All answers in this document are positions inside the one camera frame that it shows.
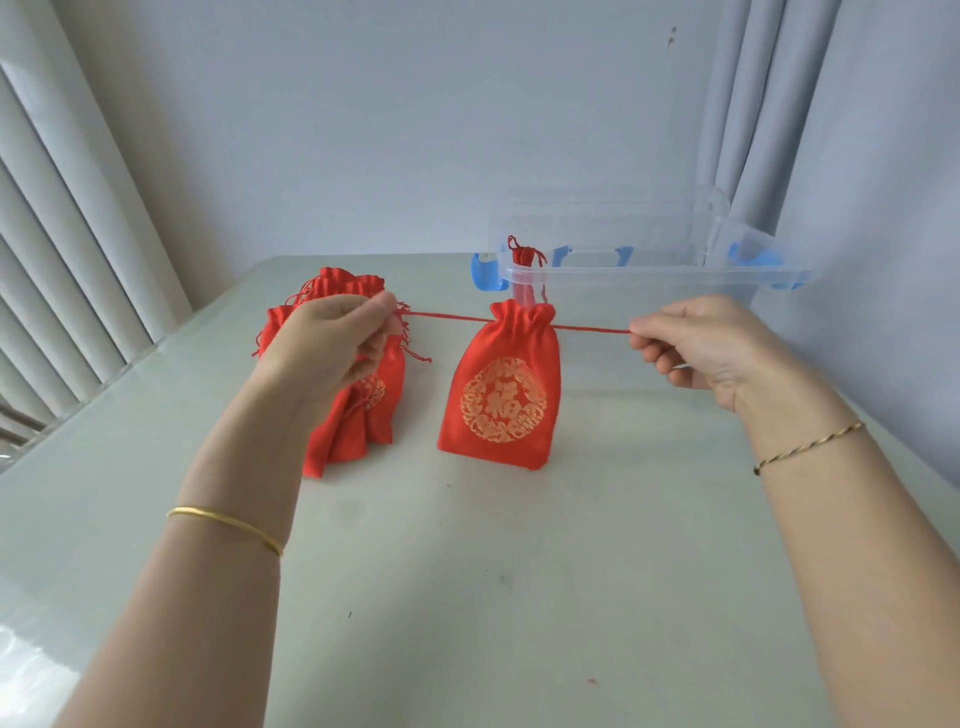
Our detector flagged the person's right hand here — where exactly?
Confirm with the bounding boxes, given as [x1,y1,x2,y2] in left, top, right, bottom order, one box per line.
[628,294,808,414]

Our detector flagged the person's left hand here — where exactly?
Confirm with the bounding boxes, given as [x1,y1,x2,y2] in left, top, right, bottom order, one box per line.
[251,290,406,433]

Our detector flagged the pile of red drawstring pouches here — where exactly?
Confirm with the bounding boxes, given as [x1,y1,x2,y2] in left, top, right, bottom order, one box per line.
[251,266,434,480]

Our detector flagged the clear plastic storage box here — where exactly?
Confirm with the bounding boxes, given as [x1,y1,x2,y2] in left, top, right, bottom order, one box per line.
[470,213,817,354]

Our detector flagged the red pouch handled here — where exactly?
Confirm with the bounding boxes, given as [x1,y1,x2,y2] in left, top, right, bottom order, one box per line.
[506,234,550,305]
[395,298,633,472]

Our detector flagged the person's left forearm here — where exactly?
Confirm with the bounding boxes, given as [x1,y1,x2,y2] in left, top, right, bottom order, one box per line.
[56,371,320,728]

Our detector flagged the person's right forearm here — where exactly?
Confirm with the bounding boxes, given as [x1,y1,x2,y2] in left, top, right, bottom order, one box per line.
[731,367,960,728]

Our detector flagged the gold bangle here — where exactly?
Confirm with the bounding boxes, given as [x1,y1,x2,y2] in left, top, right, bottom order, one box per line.
[166,506,285,559]

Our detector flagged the grey curtain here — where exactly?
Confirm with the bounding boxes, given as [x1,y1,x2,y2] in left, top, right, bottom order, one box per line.
[693,0,960,489]

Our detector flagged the white vertical blinds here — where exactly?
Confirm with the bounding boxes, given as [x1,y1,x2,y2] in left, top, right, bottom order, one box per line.
[0,0,195,451]

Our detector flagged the metal railing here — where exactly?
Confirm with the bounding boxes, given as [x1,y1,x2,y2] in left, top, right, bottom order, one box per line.
[0,397,46,466]

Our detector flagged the thin braided bracelet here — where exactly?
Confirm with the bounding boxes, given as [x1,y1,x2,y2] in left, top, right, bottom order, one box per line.
[752,422,867,478]

